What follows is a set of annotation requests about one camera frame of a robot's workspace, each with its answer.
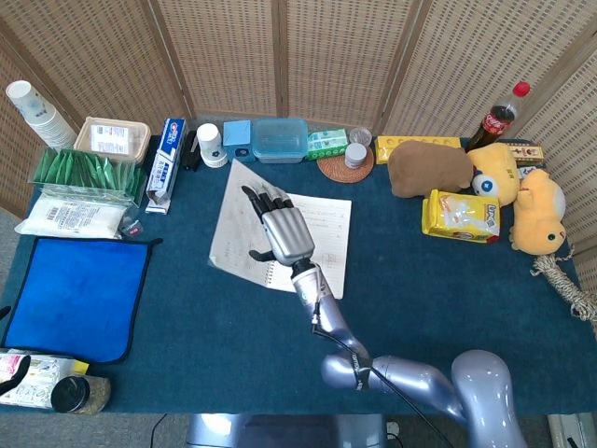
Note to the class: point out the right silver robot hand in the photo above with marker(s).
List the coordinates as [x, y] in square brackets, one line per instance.
[287, 233]

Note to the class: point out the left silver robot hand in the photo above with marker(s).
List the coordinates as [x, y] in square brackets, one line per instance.
[19, 369]

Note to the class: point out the white spiral notebook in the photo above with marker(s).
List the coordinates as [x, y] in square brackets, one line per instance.
[233, 224]

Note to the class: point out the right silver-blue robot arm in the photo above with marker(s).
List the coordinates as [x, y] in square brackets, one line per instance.
[406, 378]

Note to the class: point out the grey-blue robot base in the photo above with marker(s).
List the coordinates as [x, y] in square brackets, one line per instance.
[280, 431]

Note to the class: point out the white printed packet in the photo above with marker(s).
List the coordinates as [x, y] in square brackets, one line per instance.
[42, 378]

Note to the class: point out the spice jar with black lid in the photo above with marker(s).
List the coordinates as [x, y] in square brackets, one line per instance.
[70, 394]

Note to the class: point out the small yellow item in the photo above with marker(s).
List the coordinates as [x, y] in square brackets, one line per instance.
[81, 368]

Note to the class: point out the woven rattan coaster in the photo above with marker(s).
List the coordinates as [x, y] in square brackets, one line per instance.
[333, 170]

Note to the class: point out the clear container with blue lid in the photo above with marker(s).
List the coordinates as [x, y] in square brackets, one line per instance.
[280, 137]

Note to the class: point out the green tissue pack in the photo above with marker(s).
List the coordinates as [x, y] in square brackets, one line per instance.
[326, 144]

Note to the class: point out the blue microfiber cloth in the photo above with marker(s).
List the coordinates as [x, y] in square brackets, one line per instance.
[79, 289]

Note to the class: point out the small white grey-lidded jar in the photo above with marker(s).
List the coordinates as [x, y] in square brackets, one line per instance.
[356, 156]

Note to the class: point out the blue speaker box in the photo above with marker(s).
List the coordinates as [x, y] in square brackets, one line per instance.
[238, 137]

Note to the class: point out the flower print paper cup stack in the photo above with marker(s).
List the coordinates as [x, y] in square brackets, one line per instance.
[211, 142]

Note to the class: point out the small clear glass cup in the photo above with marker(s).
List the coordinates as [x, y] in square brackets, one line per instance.
[360, 135]

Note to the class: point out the black stapler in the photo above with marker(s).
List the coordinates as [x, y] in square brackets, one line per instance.
[190, 151]

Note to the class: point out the teal carpet table cover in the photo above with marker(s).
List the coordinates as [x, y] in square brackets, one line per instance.
[210, 336]

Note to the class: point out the blue white toothpaste box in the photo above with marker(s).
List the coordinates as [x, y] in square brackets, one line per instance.
[168, 154]

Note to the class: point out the yellow plastic block tray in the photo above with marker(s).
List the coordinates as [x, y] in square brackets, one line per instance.
[410, 142]

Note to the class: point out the small red-labelled packet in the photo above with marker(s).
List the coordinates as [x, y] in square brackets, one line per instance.
[131, 229]

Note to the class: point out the brown plush animal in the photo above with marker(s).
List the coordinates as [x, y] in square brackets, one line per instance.
[429, 170]

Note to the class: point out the white plastic bag with barcode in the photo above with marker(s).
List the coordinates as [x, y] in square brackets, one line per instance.
[70, 217]

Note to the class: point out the yellow snack bag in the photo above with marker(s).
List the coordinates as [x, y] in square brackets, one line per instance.
[459, 217]

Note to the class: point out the woven bamboo folding screen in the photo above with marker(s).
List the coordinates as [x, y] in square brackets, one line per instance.
[336, 56]

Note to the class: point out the beige lidded lunch box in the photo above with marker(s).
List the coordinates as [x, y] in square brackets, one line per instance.
[112, 140]

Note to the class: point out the clear box of green packets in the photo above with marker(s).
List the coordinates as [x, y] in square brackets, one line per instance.
[84, 175]

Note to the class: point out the yellow plush with big eye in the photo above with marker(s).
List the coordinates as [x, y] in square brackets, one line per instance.
[499, 168]

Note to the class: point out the cola bottle with red cap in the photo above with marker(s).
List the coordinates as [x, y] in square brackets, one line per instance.
[496, 119]

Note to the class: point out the small white card box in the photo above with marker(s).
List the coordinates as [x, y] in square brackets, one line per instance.
[526, 172]

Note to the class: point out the yellow plush chick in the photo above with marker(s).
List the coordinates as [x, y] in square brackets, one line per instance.
[536, 214]

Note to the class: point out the tall white paper cup stack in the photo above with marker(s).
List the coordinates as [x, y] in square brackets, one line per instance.
[44, 119]

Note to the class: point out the brown patterned flat box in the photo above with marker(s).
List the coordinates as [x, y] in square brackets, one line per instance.
[529, 151]

